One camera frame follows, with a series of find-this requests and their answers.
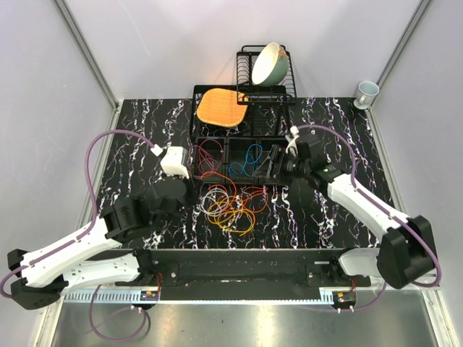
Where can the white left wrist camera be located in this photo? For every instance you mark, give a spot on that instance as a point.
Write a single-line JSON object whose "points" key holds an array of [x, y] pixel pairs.
{"points": [[174, 162]]}

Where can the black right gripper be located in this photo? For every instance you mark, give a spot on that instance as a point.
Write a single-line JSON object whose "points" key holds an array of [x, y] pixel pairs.
{"points": [[275, 157]]}

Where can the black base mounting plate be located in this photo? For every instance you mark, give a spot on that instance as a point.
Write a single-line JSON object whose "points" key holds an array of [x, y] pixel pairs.
{"points": [[246, 274]]}

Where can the black flat drip tray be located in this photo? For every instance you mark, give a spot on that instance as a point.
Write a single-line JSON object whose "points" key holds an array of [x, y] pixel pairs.
{"points": [[260, 120]]}

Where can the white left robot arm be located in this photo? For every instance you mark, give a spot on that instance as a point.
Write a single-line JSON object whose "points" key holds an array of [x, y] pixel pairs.
{"points": [[47, 274]]}

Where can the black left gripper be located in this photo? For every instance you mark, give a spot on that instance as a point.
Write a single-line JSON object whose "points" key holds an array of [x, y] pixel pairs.
{"points": [[190, 189]]}

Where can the white mug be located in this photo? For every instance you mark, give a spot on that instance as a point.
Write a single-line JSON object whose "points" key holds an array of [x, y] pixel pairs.
{"points": [[365, 95]]}

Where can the orange woven mat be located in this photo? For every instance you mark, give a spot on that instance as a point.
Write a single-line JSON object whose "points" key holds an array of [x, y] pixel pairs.
{"points": [[219, 107]]}

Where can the green ceramic bowl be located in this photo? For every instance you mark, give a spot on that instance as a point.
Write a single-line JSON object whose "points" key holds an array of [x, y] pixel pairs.
{"points": [[271, 66]]}

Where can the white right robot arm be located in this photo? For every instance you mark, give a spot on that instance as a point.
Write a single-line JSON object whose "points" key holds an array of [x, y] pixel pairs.
{"points": [[406, 250]]}

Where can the black wire dish rack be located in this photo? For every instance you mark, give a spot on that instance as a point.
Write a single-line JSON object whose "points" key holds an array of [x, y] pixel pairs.
{"points": [[282, 94]]}

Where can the black three-compartment tray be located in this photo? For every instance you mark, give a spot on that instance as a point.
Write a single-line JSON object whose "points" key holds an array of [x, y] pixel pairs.
{"points": [[232, 160]]}

